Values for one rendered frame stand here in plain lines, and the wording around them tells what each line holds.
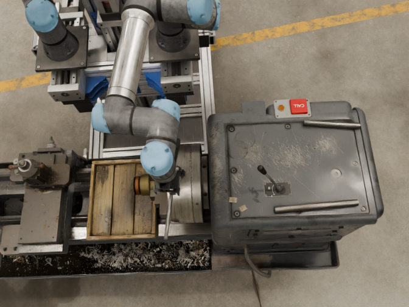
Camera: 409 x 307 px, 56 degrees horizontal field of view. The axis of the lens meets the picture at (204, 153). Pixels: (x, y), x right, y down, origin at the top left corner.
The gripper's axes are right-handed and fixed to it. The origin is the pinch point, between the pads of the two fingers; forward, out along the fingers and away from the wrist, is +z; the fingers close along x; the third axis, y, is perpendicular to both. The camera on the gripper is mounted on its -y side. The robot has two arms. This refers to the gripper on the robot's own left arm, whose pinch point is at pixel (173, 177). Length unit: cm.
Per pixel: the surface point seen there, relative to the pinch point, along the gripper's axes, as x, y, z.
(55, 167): -56, -9, 36
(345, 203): 57, 4, 8
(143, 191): -14.7, 1.1, 25.9
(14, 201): -85, 5, 61
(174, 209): -1.0, 8.3, 18.2
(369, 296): 109, 40, 132
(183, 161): 1.3, -9.1, 14.0
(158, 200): -8.2, 4.2, 25.0
